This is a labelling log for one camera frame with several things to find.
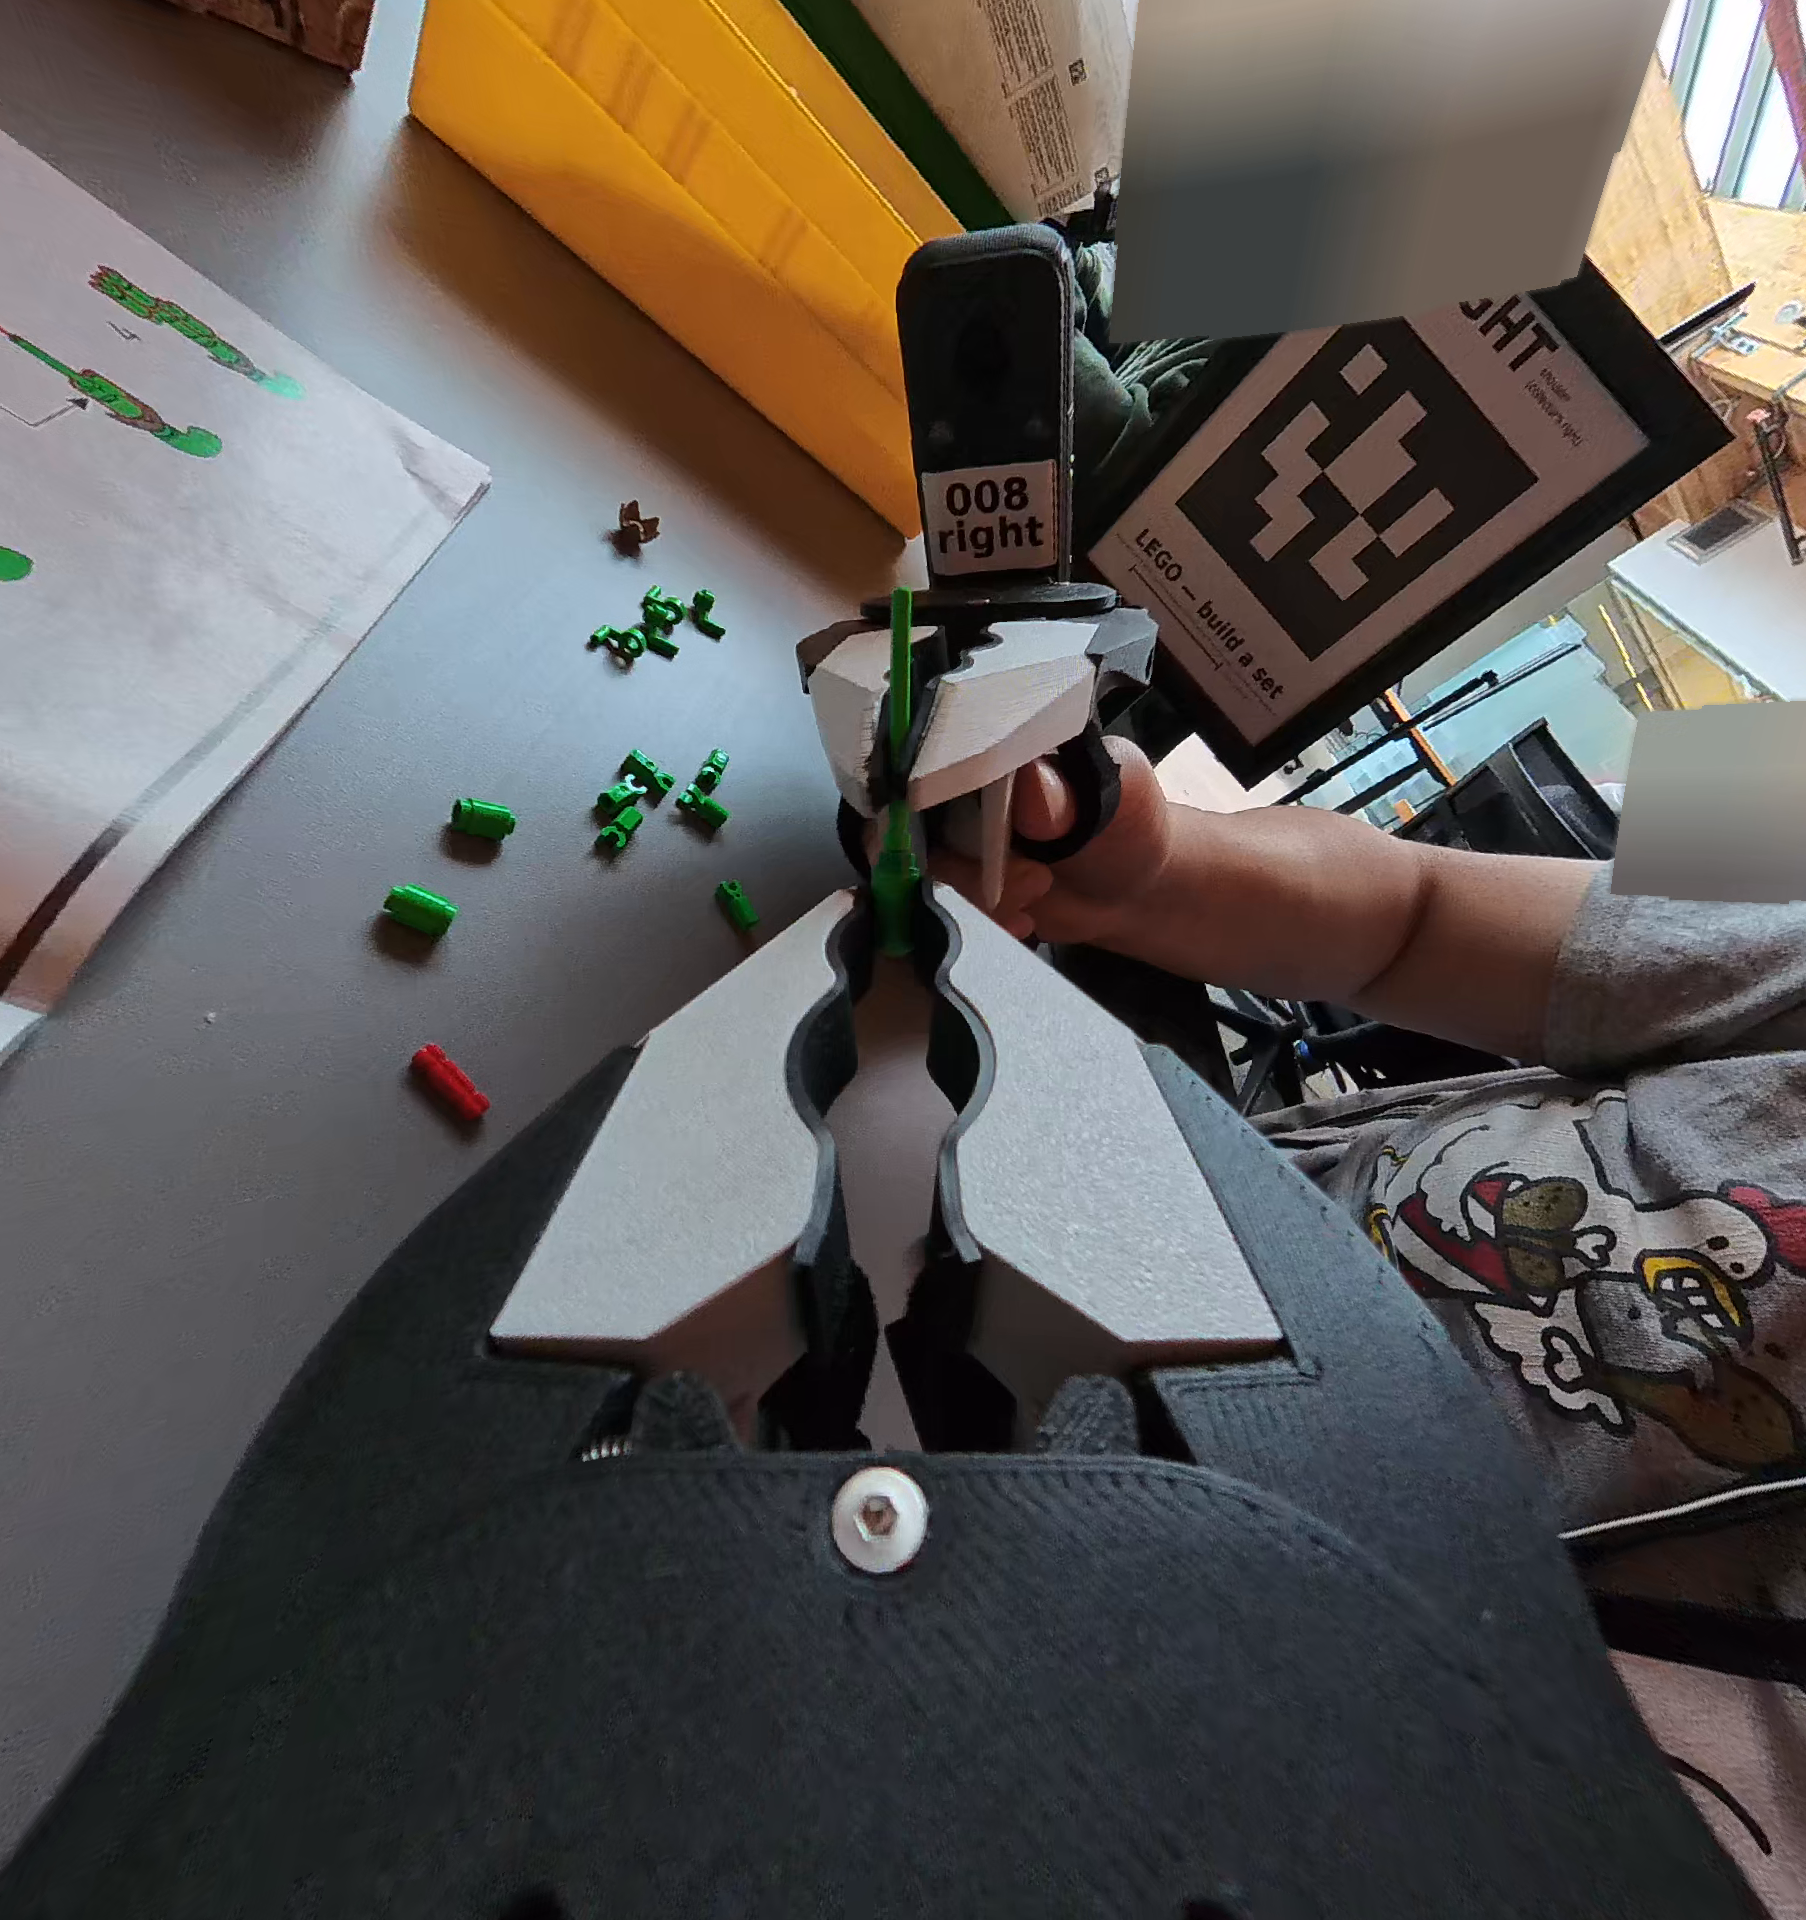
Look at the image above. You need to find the person's right hand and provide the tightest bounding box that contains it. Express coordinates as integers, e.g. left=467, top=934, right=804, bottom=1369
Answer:
left=930, top=746, right=1187, bottom=947

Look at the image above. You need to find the green lego elbow piece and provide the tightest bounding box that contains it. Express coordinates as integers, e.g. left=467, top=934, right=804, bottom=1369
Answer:
left=866, top=836, right=929, bottom=956

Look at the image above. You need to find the cluster of green lego connectors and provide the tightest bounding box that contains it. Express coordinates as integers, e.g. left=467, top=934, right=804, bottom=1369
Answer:
left=593, top=744, right=735, bottom=857
left=588, top=584, right=728, bottom=666

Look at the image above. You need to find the lego instruction booklet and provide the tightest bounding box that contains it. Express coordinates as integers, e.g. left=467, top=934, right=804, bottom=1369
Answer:
left=0, top=89, right=492, bottom=1128

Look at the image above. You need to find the black background desk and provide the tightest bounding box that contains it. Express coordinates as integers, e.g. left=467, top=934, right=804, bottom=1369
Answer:
left=1264, top=668, right=1616, bottom=864

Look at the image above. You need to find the white printed box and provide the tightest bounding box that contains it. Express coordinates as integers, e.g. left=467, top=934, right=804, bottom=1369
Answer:
left=857, top=0, right=1130, bottom=226

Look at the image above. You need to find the yellow plastic bin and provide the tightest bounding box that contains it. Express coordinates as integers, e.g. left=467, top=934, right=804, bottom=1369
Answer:
left=408, top=0, right=980, bottom=535

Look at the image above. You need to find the green lego stick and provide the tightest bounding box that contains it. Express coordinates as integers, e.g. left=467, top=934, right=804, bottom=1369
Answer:
left=888, top=588, right=920, bottom=849

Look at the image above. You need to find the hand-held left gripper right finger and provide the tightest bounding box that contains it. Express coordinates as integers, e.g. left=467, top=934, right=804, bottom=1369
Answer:
left=888, top=877, right=1288, bottom=1454

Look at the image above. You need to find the black shoulder strap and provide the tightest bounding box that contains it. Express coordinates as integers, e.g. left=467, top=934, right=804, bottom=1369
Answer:
left=1593, top=1590, right=1806, bottom=1704
left=1563, top=1440, right=1806, bottom=1547

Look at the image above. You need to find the black framed marker sign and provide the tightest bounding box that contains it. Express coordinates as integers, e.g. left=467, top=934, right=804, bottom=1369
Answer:
left=1090, top=262, right=1737, bottom=789

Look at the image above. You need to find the person's right forearm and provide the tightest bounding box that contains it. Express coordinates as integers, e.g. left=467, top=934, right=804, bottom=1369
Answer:
left=1142, top=804, right=1595, bottom=1073

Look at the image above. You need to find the white cord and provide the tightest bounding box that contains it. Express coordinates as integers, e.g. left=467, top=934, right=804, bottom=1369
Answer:
left=1563, top=1478, right=1806, bottom=1543

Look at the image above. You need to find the grey printed t-shirt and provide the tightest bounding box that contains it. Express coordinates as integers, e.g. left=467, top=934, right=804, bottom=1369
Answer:
left=1264, top=870, right=1806, bottom=1920

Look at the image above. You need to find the green plastic bin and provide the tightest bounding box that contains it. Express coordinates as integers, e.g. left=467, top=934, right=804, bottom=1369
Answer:
left=782, top=0, right=1017, bottom=234

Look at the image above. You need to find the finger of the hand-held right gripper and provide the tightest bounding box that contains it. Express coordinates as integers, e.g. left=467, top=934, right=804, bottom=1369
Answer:
left=916, top=626, right=1100, bottom=815
left=807, top=645, right=907, bottom=807

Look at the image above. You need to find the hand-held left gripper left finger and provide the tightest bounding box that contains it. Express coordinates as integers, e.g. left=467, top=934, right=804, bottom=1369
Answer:
left=487, top=882, right=867, bottom=1454

